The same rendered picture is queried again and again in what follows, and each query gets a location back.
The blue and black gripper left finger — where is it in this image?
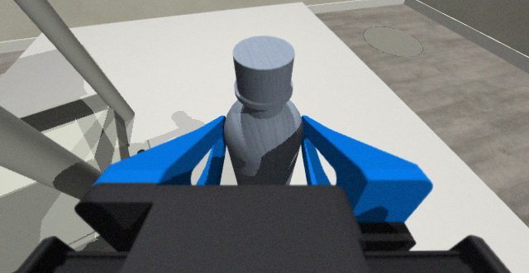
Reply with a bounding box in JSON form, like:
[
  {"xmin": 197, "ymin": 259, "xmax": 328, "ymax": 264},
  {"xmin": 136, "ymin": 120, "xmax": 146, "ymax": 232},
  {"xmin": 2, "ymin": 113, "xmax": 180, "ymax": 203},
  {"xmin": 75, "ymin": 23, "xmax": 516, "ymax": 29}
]
[{"xmin": 94, "ymin": 116, "xmax": 226, "ymax": 185}]

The grey bottle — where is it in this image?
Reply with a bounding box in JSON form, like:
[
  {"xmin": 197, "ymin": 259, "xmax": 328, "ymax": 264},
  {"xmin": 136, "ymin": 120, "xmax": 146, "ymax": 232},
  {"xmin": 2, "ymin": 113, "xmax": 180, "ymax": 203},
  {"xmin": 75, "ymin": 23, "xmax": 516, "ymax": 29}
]
[{"xmin": 224, "ymin": 36, "xmax": 303, "ymax": 185}]

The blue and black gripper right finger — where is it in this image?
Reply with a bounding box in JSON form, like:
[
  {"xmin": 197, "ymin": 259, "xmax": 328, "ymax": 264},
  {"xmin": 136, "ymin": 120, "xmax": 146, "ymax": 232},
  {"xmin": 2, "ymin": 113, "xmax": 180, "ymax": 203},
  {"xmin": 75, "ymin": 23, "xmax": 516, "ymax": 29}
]
[{"xmin": 301, "ymin": 116, "xmax": 433, "ymax": 223}]

